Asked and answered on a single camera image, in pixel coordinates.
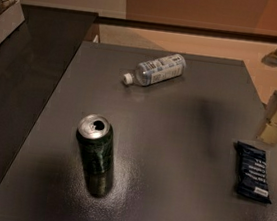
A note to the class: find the dark blue snack packet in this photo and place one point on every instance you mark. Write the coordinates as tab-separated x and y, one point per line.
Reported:
252	177

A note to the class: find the dark side counter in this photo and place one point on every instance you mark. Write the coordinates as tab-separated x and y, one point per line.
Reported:
32	61

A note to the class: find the clear blue-label plastic bottle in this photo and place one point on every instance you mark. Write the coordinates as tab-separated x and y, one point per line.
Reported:
155	71

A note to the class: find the green aluminium can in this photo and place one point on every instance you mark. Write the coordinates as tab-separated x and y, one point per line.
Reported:
95	137

